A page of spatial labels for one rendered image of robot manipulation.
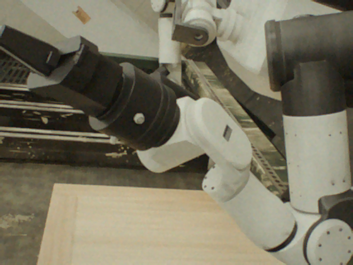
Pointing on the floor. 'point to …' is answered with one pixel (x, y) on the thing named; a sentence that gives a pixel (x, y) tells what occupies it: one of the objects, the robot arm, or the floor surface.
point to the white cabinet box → (100, 24)
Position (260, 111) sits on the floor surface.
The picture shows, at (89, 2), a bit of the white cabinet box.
